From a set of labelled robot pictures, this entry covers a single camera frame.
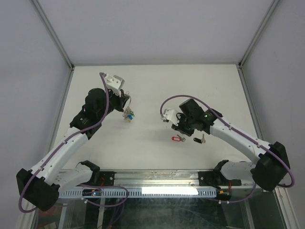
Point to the black tag with key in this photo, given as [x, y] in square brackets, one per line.
[200, 140]

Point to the red tag with keys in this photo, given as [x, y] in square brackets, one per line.
[178, 138]

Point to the right aluminium frame post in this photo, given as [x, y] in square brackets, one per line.
[259, 32]

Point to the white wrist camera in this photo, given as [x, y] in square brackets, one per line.
[114, 83]
[170, 115]

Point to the white slotted cable duct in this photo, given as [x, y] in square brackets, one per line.
[145, 192]

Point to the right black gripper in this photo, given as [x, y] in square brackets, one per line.
[179, 129]

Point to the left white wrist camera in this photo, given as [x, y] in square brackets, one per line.
[114, 83]

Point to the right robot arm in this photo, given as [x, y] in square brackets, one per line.
[268, 163]

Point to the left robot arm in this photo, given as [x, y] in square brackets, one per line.
[43, 183]

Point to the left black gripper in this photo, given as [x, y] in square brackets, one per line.
[121, 100]

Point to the large keyring with keys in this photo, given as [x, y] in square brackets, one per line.
[128, 113]

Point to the left aluminium frame post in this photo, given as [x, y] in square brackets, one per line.
[52, 33]

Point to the aluminium mounting rail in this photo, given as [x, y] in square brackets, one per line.
[130, 178]

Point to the aluminium frame post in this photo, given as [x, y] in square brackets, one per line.
[259, 32]
[52, 33]

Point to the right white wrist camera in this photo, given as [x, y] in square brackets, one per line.
[170, 115]

